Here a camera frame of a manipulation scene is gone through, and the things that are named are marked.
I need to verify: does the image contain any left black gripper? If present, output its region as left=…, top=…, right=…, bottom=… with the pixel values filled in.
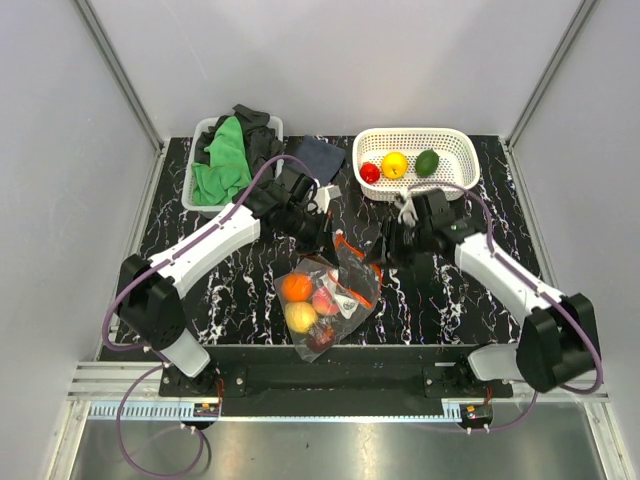
left=282, top=205, right=340, bottom=269

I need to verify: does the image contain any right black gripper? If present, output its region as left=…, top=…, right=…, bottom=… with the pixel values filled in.
left=361, top=215, right=432, bottom=271

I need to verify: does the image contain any clear zip top bag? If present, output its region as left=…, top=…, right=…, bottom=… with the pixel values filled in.
left=275, top=232, right=382, bottom=363

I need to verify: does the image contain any pink fake peach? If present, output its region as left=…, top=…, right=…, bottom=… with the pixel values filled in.
left=311, top=287, right=340, bottom=316

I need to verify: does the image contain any dark green fake vegetable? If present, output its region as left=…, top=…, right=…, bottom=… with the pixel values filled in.
left=415, top=149, right=440, bottom=178

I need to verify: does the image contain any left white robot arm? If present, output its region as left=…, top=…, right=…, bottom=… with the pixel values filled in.
left=113, top=169, right=341, bottom=396

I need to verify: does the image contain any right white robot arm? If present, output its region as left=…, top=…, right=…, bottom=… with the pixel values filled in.
left=364, top=188, right=604, bottom=397

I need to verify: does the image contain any orange fake fruit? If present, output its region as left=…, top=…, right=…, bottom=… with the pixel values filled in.
left=281, top=273, right=313, bottom=302

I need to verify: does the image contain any yellow fake fruit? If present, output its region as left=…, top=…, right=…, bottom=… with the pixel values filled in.
left=284, top=302, right=318, bottom=334

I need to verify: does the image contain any dark red fake fruit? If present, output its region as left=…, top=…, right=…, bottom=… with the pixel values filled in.
left=306, top=325, right=336, bottom=353

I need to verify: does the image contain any folded dark blue cloth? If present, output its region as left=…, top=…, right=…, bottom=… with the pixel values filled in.
left=293, top=136, right=346, bottom=186

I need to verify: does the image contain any white perforated basket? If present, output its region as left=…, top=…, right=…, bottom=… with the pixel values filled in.
left=352, top=127, right=480, bottom=202

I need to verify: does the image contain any black cloth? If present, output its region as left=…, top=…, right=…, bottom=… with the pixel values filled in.
left=192, top=104, right=284, bottom=180

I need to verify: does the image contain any green cloth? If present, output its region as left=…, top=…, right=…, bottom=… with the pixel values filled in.
left=191, top=116, right=252, bottom=206

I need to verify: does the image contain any grey plastic bin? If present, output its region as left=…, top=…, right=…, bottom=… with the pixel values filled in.
left=180, top=116, right=285, bottom=219

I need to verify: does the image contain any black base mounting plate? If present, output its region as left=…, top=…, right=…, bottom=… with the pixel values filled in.
left=159, top=345, right=513, bottom=419

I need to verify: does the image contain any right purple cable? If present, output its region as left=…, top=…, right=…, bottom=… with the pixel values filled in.
left=399, top=181, right=604, bottom=435

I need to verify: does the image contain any purple cable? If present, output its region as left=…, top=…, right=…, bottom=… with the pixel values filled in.
left=101, top=155, right=321, bottom=476
left=399, top=181, right=604, bottom=435

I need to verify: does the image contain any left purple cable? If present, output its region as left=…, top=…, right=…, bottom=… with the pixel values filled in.
left=101, top=155, right=321, bottom=476

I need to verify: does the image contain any white slotted cable duct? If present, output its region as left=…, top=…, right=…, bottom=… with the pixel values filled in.
left=87, top=402, right=466, bottom=424

